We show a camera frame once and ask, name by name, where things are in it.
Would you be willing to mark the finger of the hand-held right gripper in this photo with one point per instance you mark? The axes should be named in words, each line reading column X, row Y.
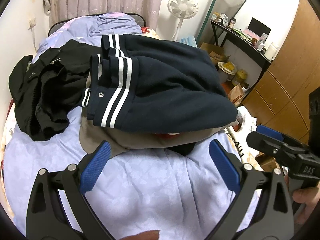
column 265, row 143
column 271, row 132

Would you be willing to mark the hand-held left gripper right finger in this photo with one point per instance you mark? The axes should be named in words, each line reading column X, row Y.
column 225, row 167

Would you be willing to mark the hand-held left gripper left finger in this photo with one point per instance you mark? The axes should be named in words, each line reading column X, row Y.
column 96, row 167

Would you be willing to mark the navy varsity jacket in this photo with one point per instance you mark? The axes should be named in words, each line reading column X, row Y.
column 170, row 87

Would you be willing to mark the pile of black clothes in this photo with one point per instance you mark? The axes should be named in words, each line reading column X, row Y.
column 50, row 85

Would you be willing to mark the person's right hand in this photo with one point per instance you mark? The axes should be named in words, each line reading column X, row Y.
column 302, row 197

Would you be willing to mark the person's left hand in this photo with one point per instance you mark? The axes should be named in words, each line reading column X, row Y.
column 142, row 236

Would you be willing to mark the flat cardboard box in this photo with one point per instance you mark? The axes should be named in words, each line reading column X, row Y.
column 270, row 165

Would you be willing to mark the grey pillow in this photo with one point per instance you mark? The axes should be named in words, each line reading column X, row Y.
column 100, row 140

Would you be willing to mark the white plastic bags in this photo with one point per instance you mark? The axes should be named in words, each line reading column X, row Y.
column 246, row 116

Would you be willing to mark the wooden wardrobe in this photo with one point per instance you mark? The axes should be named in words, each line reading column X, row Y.
column 282, row 85

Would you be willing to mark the brown paper bag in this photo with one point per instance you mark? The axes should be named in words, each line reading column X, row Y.
column 236, row 95

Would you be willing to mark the yellow bag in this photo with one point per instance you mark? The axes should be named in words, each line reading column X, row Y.
column 241, row 76

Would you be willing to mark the trash bin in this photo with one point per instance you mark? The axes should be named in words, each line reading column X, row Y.
column 227, row 67

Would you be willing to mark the white plastic container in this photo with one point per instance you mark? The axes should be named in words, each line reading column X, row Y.
column 271, row 51

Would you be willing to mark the black desk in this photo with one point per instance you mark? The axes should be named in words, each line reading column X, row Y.
column 250, row 48

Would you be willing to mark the open cardboard box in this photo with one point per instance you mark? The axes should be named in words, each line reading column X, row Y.
column 217, row 55

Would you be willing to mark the group of small jars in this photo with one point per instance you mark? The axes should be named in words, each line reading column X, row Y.
column 222, row 20

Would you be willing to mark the blue face mask pack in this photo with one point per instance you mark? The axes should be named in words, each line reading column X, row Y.
column 188, row 41

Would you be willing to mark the green framed mirror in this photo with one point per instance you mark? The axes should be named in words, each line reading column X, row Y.
column 225, row 5

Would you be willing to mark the white standing fan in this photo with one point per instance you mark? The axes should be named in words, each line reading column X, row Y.
column 182, row 6

